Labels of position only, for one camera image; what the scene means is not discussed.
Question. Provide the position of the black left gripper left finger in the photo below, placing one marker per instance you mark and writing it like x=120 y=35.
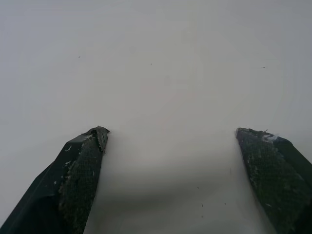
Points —
x=61 y=185

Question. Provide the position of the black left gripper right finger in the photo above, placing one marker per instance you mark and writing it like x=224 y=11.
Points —
x=278 y=178

